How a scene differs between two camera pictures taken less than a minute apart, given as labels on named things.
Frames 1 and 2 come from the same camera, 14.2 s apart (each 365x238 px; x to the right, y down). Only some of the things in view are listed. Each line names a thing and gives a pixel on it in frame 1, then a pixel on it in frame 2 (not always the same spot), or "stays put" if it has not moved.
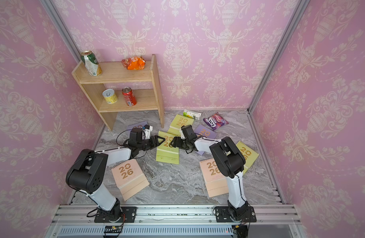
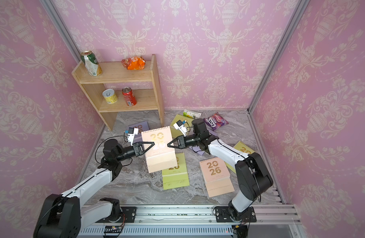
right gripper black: (177, 142) stays put
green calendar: (165, 153) -> (176, 176)
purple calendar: (136, 125) stays put
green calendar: (250, 155) stays put
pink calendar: (129, 178) -> (160, 156)
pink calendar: (216, 184) stays put
